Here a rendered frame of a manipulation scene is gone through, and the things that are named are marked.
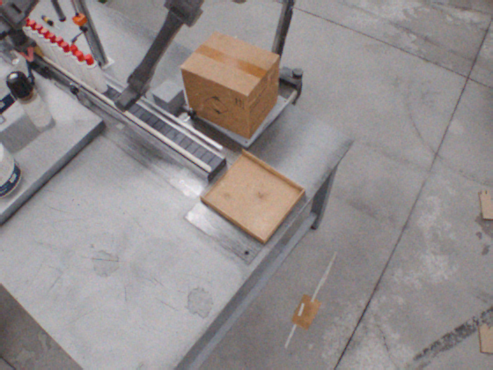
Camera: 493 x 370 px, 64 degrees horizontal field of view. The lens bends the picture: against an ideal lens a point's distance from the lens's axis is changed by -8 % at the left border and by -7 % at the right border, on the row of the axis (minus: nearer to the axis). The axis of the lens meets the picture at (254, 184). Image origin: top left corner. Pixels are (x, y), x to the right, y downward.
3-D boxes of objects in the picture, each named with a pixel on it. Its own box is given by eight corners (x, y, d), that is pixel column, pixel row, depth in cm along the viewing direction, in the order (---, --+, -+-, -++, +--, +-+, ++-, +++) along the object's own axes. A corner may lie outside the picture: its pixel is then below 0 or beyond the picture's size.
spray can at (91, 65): (95, 88, 183) (80, 55, 165) (106, 84, 184) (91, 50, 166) (99, 95, 181) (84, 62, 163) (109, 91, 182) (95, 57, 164)
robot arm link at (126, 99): (151, 85, 149) (134, 70, 148) (131, 107, 145) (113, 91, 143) (147, 97, 160) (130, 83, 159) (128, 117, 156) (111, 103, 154)
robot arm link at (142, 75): (206, 8, 125) (180, -15, 123) (198, 13, 121) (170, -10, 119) (150, 92, 154) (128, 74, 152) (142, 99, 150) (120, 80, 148)
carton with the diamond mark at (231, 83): (189, 112, 178) (179, 66, 155) (219, 76, 189) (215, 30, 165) (249, 140, 171) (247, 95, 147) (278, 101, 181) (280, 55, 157)
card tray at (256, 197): (200, 199, 160) (199, 195, 156) (242, 153, 170) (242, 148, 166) (263, 244, 150) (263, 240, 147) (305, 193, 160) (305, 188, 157)
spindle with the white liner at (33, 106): (32, 126, 173) (-3, 77, 147) (47, 113, 176) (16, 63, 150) (44, 135, 170) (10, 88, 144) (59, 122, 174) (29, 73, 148)
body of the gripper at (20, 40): (23, 54, 140) (14, 38, 134) (7, 44, 143) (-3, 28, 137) (37, 44, 143) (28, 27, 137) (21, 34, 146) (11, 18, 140)
